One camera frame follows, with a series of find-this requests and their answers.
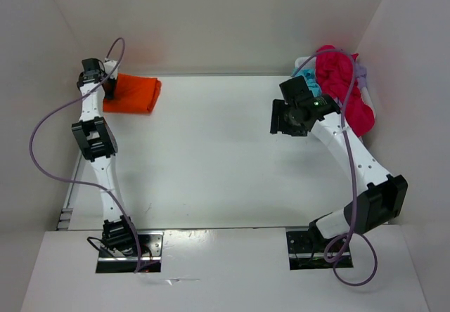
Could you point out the magenta t shirt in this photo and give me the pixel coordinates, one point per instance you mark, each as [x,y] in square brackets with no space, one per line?
[358,115]

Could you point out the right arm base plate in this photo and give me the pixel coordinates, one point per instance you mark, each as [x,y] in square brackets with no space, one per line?
[304,254]

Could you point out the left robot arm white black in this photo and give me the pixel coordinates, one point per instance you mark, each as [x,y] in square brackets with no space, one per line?
[99,148]

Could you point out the white plastic basket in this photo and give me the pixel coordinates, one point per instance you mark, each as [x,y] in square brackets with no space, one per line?
[361,75]

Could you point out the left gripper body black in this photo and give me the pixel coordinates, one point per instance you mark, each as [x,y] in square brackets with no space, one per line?
[110,82]

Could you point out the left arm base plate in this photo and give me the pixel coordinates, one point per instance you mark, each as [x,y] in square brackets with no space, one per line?
[113,261]

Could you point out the lavender t shirt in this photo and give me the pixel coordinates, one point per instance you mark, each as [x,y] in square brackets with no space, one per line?
[343,76]

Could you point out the orange t shirt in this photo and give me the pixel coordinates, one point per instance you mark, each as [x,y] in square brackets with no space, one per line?
[134,95]

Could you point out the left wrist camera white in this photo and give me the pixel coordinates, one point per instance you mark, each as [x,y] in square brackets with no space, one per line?
[111,68]

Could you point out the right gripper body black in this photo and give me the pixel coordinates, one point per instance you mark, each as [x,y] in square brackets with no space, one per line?
[287,122]

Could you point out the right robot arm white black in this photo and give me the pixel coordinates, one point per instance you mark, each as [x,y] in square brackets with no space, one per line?
[378,196]

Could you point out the cyan t shirt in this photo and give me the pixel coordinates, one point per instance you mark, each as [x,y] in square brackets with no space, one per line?
[309,75]

